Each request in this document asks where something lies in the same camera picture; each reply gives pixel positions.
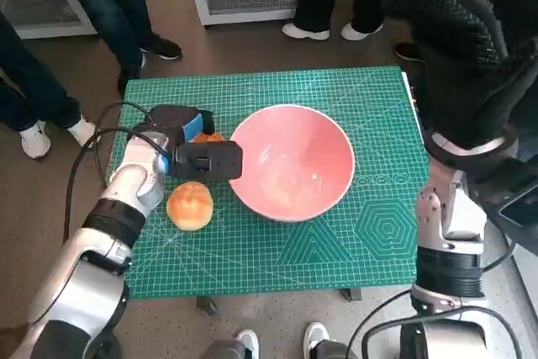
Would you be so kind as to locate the black table bracket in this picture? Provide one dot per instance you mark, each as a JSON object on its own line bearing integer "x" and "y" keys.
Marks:
{"x": 352, "y": 294}
{"x": 208, "y": 306}

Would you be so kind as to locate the braided rectangular bread loaf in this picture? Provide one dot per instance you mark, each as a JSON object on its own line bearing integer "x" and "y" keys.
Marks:
{"x": 208, "y": 137}

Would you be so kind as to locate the white right foot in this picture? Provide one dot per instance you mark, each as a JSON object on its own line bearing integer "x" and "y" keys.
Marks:
{"x": 316, "y": 334}

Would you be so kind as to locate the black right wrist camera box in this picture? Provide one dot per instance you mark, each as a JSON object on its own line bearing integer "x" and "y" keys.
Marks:
{"x": 517, "y": 203}

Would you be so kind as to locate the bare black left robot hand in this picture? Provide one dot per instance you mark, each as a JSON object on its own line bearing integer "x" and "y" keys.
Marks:
{"x": 172, "y": 121}

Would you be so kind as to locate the round bread bun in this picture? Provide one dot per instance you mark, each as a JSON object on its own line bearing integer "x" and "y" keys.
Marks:
{"x": 190, "y": 206}

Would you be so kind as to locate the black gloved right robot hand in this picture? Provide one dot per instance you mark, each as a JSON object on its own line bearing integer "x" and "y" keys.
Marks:
{"x": 466, "y": 73}

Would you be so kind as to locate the grey desk panel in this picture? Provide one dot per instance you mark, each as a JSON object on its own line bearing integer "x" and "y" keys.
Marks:
{"x": 530, "y": 279}

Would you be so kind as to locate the pink bowl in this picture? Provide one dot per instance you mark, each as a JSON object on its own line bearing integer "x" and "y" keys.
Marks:
{"x": 302, "y": 157}

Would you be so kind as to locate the white left foot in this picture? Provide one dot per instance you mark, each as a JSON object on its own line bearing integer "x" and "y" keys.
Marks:
{"x": 248, "y": 340}

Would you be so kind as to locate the green cutting mat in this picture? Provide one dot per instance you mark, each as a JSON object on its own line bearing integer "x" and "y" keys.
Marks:
{"x": 260, "y": 90}

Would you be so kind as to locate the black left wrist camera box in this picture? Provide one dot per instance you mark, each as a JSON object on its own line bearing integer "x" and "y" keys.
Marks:
{"x": 210, "y": 161}

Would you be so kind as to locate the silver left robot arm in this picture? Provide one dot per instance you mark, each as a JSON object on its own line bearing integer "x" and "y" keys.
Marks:
{"x": 84, "y": 275}

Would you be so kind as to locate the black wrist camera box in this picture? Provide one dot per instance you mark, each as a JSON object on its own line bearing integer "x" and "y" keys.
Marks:
{"x": 210, "y": 161}
{"x": 517, "y": 203}

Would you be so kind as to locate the white foot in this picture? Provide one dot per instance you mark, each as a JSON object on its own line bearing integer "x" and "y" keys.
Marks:
{"x": 248, "y": 340}
{"x": 316, "y": 334}

